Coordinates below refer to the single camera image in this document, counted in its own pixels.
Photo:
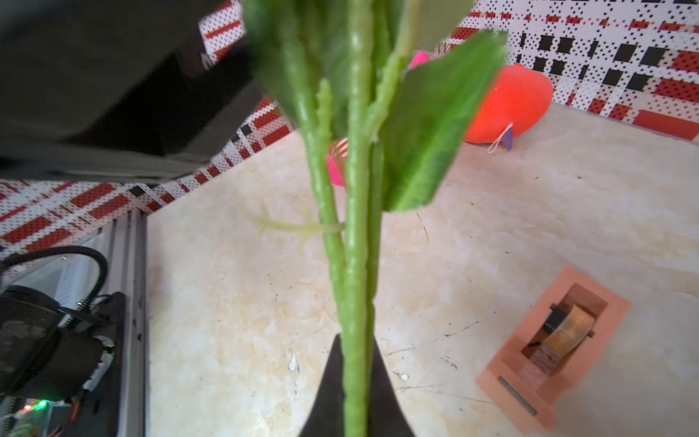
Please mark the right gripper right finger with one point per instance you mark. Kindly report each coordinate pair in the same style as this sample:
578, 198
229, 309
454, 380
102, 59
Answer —
385, 416

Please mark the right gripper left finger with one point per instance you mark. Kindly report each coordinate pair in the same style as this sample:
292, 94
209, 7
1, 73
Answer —
326, 418

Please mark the pink tape dispenser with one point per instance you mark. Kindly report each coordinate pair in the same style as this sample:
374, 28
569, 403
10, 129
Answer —
525, 381

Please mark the clear tape roll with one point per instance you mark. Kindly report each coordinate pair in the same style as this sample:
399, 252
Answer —
567, 327

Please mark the artificial flower bouquet green stems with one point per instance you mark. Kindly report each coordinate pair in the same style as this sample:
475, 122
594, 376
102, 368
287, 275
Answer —
339, 69

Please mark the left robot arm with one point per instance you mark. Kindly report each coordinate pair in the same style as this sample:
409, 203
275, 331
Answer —
117, 91

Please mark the white fish plush pink fins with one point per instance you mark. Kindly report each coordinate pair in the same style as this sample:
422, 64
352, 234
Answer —
338, 152

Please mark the red whale plush toy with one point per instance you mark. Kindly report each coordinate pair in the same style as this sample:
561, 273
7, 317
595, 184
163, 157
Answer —
518, 101

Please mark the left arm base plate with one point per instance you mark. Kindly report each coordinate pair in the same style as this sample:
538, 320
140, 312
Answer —
51, 353

